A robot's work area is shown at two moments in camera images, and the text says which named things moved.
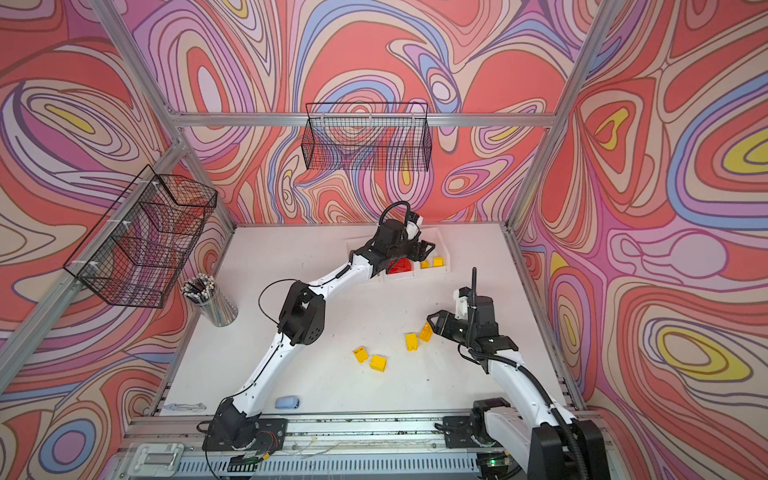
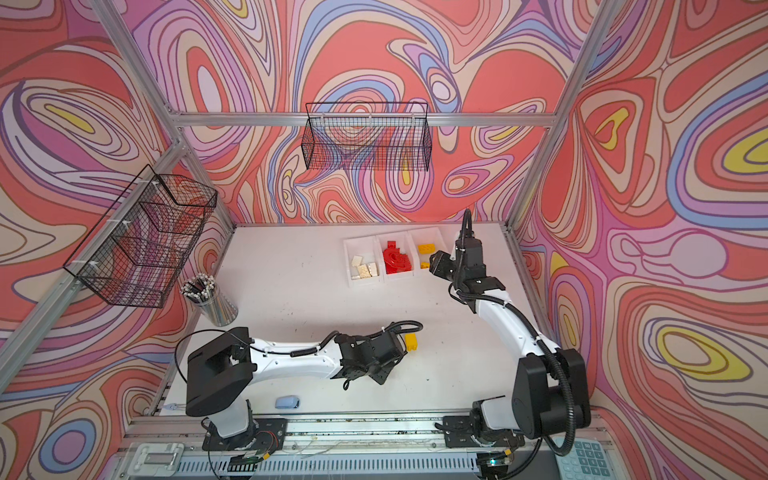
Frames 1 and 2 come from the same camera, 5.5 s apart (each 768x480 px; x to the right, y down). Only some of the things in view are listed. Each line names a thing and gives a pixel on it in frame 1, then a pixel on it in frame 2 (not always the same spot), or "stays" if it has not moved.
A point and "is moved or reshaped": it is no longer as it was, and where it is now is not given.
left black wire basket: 139,247 stays
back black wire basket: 372,136 stays
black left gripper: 419,250 -> 382,380
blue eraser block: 287,402 stays
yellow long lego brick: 426,332 is moved or reshaped
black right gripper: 444,323 -> 439,263
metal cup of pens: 203,291 stays
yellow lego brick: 412,342 stays
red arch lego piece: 400,265 stays
